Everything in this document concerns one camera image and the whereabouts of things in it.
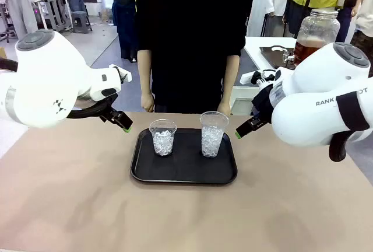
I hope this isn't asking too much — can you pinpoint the large black serving tray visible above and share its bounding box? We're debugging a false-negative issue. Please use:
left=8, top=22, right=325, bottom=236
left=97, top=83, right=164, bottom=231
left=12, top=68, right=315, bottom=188
left=130, top=128, right=238, bottom=186

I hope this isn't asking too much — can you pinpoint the small black tray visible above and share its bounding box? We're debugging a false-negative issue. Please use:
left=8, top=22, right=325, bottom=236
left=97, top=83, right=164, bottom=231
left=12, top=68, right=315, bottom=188
left=259, top=45, right=298, bottom=71

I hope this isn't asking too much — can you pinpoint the white side table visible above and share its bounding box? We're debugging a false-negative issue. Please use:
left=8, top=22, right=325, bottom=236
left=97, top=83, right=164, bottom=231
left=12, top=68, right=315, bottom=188
left=242, top=36, right=298, bottom=113

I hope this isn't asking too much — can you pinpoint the person's right hand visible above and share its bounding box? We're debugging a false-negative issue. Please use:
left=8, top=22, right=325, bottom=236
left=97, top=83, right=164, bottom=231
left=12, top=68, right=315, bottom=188
left=140, top=93, right=155, bottom=113

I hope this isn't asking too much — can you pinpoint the grey step stool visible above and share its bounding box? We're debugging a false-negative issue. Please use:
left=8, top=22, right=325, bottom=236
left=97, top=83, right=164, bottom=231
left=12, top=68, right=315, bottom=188
left=71, top=10, right=93, bottom=34

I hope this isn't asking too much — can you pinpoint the bystander in grey trousers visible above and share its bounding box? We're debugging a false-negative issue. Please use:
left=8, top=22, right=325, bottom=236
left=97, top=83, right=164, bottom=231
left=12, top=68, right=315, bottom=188
left=4, top=0, right=40, bottom=41

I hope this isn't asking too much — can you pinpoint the person's black shirt torso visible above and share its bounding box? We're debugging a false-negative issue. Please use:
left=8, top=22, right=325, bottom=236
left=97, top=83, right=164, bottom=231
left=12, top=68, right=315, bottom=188
left=135, top=0, right=251, bottom=115

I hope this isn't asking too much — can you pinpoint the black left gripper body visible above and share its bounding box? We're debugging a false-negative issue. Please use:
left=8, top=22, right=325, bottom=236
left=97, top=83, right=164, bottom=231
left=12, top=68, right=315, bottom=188
left=98, top=106, right=119, bottom=123

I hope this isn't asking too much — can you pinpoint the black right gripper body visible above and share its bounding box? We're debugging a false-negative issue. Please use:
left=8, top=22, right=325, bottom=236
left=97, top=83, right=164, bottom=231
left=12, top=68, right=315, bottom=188
left=252, top=84, right=275, bottom=124

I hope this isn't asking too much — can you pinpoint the glass tea dispenser jar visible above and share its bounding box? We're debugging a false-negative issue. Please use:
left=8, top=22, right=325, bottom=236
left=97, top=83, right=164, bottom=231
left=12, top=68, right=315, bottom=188
left=282, top=9, right=341, bottom=67

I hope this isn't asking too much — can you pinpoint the grey metal workbench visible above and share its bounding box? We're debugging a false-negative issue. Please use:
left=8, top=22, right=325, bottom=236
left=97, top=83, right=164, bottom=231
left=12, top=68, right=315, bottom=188
left=29, top=0, right=73, bottom=31

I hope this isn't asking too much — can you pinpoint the person's left forearm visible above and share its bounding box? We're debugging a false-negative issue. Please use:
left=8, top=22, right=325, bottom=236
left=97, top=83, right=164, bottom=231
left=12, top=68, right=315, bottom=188
left=221, top=54, right=241, bottom=104

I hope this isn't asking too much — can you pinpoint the short clear iced plastic cup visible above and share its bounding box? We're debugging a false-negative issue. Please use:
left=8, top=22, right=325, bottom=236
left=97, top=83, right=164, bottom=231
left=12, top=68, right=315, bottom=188
left=149, top=118, right=178, bottom=157

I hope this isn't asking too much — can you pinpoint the white bin with metal inside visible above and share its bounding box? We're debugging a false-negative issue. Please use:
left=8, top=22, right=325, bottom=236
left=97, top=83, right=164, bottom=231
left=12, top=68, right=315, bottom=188
left=229, top=85, right=257, bottom=116

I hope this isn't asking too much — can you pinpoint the bystander with navy apron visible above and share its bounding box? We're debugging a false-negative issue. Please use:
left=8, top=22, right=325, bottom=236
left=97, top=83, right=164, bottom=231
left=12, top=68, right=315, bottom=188
left=103, top=0, right=138, bottom=60

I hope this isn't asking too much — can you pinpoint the person's right forearm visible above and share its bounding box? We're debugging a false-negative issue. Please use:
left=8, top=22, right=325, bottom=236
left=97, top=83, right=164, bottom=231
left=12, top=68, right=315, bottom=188
left=137, top=49, right=154, bottom=97

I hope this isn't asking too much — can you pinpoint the person's left hand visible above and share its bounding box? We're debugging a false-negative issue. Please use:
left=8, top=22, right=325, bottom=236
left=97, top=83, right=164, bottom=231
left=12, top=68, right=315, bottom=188
left=217, top=101, right=233, bottom=116

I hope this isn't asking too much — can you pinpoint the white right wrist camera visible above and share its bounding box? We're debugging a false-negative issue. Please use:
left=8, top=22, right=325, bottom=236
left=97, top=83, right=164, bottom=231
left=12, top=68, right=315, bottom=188
left=240, top=69, right=282, bottom=88

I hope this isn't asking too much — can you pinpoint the tall clear iced plastic cup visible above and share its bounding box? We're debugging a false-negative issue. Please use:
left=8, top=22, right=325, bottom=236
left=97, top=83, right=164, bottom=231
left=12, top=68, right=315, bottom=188
left=199, top=111, right=230, bottom=158

